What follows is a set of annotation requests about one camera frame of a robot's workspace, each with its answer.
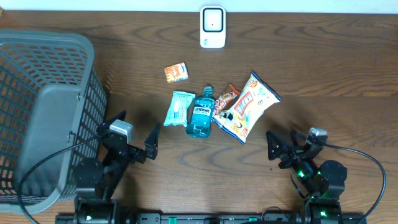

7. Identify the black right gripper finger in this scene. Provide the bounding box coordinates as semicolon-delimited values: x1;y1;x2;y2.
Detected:
266;130;289;157
290;130;307;146

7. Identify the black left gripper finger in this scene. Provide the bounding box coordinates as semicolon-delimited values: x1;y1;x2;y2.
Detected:
105;110;126;125
144;123;161;151

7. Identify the mint green wipes pack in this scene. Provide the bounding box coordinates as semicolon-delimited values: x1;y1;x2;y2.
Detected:
164;91;196;127

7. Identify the cream snack chips bag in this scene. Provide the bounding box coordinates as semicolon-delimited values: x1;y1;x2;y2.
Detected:
213;72;281;145

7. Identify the blue Listerine mouthwash bottle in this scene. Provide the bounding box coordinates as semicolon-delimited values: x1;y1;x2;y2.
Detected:
186;86;215;138

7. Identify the orange Top chocolate bar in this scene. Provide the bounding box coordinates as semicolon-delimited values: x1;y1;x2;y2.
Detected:
213;83;241;116

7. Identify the orange snack packet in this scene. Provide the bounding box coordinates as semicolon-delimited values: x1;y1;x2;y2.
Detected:
164;62;189;83

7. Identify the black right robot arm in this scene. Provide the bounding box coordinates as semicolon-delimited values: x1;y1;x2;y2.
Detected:
266;128;348;224

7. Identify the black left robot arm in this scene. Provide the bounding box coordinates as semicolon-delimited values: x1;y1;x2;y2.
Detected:
72;111;161;223

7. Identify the white barcode scanner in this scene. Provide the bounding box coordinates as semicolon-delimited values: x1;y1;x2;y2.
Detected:
200;6;226;49

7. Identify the grey plastic shopping basket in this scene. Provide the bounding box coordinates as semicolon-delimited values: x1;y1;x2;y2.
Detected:
1;29;107;214

